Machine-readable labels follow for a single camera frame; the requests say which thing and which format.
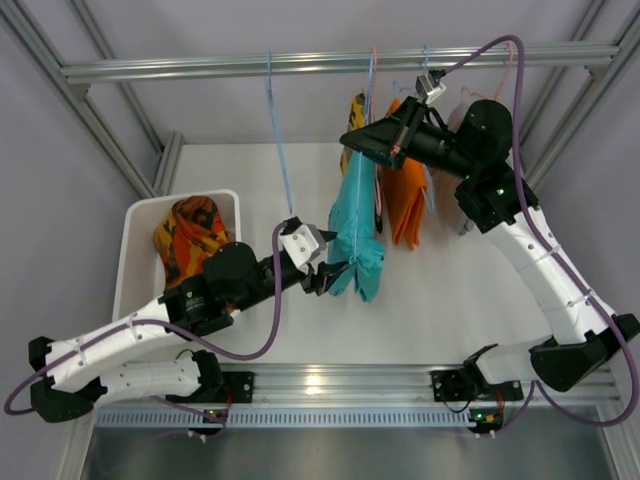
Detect teal trousers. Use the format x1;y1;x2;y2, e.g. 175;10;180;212
328;151;385;303

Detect blue wire hanger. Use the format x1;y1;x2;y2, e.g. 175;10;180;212
353;55;371;260
266;52;294;214
392;44;436;213

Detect orange camouflage trousers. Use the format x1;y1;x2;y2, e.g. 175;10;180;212
153;195;233;288

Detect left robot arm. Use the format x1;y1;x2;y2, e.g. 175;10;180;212
28;219;348;423

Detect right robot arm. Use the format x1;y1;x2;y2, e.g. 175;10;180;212
340;97;639;395

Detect green yellow camouflage trousers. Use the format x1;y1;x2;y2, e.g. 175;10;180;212
339;92;375;176

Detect beige trousers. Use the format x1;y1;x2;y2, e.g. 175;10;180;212
432;100;474;236

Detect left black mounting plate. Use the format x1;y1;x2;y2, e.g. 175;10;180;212
210;371;255;404

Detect black mounting plate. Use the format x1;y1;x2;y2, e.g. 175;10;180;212
210;371;255;404
431;369;481;403

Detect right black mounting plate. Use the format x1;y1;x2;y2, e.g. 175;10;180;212
431;369;481;403

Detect white plastic basket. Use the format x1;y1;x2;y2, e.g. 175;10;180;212
113;190;239;321

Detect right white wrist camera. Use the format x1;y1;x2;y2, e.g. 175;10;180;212
416;69;446;105

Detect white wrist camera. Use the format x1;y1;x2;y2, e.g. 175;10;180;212
279;217;331;273
416;69;446;105

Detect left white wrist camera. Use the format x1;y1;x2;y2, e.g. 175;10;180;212
279;217;331;273

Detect pink wire hanger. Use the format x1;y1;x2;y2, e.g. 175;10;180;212
367;46;383;220
459;41;517;101

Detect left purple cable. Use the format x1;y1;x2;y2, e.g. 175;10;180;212
3;219;301;416

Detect purple cable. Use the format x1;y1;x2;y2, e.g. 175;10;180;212
3;219;301;416
439;34;640;441

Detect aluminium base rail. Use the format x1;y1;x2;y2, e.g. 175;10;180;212
94;362;621;409

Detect white slotted cable duct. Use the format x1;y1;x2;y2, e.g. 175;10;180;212
95;406;479;429

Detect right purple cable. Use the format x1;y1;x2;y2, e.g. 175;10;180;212
439;34;640;441

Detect aluminium hanging rail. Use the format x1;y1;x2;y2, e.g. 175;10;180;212
60;41;621;85

